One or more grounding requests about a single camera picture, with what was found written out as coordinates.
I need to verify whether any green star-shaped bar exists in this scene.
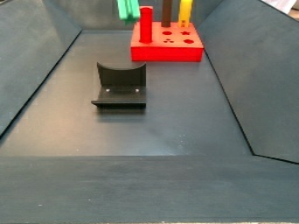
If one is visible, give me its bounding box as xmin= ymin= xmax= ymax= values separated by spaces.
xmin=117 ymin=0 xmax=141 ymax=24

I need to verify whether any black curved fixture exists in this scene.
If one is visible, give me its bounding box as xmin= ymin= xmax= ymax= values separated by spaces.
xmin=91 ymin=63 xmax=146 ymax=108

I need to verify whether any red peg board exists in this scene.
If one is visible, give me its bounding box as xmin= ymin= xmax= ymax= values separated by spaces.
xmin=131 ymin=22 xmax=205 ymax=62

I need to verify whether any red notched peg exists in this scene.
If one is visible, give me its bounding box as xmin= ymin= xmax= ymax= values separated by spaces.
xmin=139 ymin=6 xmax=154 ymax=44

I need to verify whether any dark brown cylinder peg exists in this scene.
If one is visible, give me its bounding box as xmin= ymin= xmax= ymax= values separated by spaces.
xmin=162 ymin=0 xmax=173 ymax=27

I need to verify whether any yellow slotted peg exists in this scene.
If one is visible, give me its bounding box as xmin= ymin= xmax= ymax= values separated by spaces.
xmin=180 ymin=0 xmax=193 ymax=27

